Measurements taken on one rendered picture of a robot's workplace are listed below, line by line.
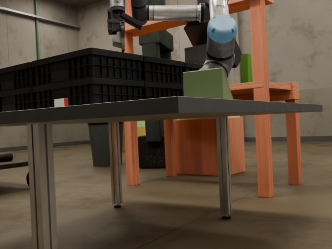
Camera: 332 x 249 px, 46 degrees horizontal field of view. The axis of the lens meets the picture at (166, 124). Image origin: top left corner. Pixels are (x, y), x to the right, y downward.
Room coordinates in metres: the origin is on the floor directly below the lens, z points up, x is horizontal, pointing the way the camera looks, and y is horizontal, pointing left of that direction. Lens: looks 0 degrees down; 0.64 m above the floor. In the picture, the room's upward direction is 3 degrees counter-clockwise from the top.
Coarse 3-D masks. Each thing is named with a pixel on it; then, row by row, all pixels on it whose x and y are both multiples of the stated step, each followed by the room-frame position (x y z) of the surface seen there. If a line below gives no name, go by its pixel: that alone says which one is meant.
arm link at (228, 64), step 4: (208, 56) 1.64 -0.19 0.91; (212, 56) 1.62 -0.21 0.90; (232, 56) 1.64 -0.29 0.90; (208, 60) 1.64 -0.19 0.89; (212, 60) 1.63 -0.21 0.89; (216, 60) 1.62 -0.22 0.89; (220, 60) 1.62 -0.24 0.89; (224, 60) 1.62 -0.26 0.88; (228, 60) 1.63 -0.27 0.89; (232, 60) 1.66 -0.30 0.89; (224, 64) 1.63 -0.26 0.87; (228, 64) 1.64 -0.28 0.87; (232, 64) 1.69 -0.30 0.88; (228, 68) 1.64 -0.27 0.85; (228, 72) 1.64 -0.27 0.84
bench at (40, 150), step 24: (0, 120) 1.30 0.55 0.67; (24, 120) 1.23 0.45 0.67; (48, 120) 1.17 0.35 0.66; (72, 120) 1.22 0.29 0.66; (96, 120) 1.49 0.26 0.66; (120, 120) 1.89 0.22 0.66; (144, 120) 2.61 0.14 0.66; (216, 120) 2.51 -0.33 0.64; (48, 144) 1.31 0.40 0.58; (48, 168) 1.30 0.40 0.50; (120, 168) 3.02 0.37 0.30; (48, 192) 1.30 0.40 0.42; (120, 192) 3.01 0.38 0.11; (48, 216) 1.29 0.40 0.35; (48, 240) 1.29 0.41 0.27
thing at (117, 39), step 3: (117, 33) 1.86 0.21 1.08; (120, 33) 1.87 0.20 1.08; (117, 36) 1.86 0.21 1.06; (120, 36) 1.86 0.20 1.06; (114, 39) 1.85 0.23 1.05; (117, 39) 1.85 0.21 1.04; (120, 39) 1.86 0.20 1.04; (123, 39) 1.85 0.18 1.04; (117, 42) 1.85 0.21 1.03; (120, 42) 1.85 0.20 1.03; (123, 42) 1.85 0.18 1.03; (123, 45) 1.85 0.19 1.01; (123, 48) 1.86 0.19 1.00
